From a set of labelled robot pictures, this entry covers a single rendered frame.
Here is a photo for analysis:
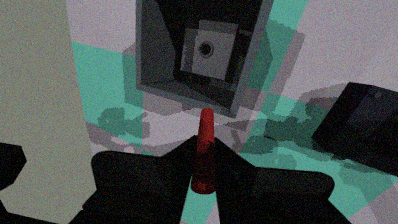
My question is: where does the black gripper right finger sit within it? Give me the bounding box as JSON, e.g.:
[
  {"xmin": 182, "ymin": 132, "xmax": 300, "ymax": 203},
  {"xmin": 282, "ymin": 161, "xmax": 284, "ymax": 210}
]
[{"xmin": 214, "ymin": 137, "xmax": 335, "ymax": 224}]

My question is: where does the red peg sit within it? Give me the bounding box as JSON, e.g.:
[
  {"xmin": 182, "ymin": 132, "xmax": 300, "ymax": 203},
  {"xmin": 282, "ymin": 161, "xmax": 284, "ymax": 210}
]
[{"xmin": 190, "ymin": 108, "xmax": 216, "ymax": 195}]

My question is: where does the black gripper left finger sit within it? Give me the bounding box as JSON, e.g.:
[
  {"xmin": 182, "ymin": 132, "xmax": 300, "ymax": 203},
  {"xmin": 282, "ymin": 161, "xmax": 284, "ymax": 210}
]
[{"xmin": 91, "ymin": 135, "xmax": 198, "ymax": 224}]

